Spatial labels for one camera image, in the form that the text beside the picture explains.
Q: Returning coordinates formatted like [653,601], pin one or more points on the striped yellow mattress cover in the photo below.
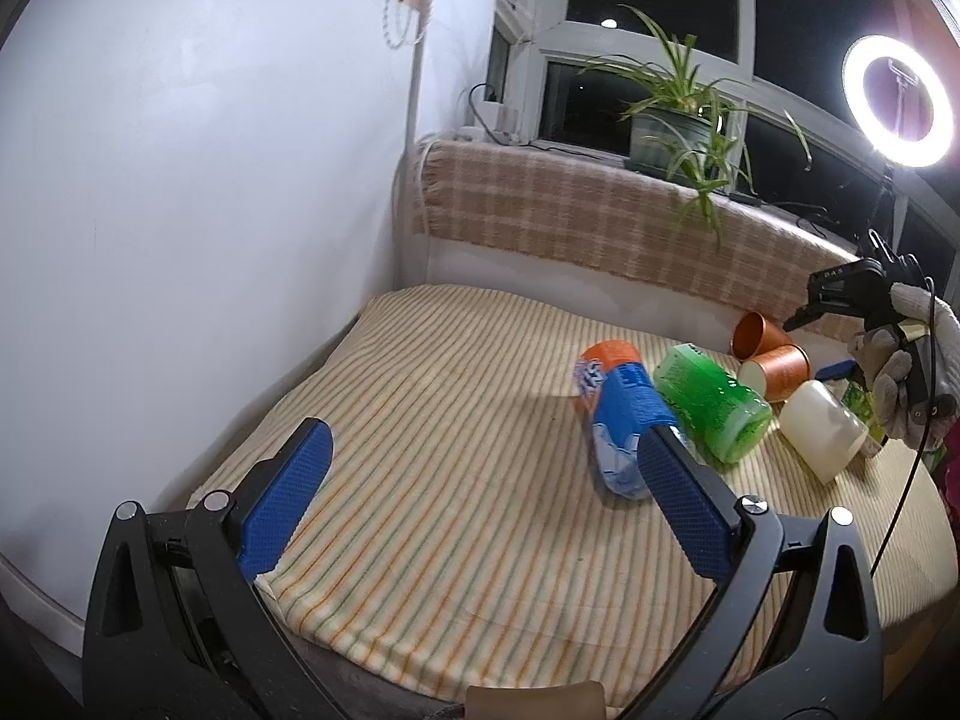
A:
[463,536]

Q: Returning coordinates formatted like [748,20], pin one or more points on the green grapefruit tea container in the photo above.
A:
[859,401]

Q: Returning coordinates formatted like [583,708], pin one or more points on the ring light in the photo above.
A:
[897,99]

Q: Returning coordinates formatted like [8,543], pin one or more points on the blue orange-capped bottle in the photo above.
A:
[621,405]

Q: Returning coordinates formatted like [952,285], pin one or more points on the black tripod stand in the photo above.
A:
[890,209]

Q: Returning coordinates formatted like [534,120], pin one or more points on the plaid brown blanket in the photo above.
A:
[617,222]

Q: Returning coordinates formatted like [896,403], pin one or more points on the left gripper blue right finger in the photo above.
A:
[694,500]

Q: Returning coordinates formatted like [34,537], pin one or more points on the orange patterned paper cup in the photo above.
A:
[776,374]

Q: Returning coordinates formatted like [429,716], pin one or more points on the white plastic cup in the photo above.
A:
[823,432]

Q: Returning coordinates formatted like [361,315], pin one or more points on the gloved right hand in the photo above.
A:
[886,366]

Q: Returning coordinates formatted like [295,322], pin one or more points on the potted spider plant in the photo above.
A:
[683,130]

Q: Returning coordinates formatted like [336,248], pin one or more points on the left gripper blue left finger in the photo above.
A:
[275,494]

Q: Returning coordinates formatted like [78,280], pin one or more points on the green plastic bottle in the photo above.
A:
[724,418]

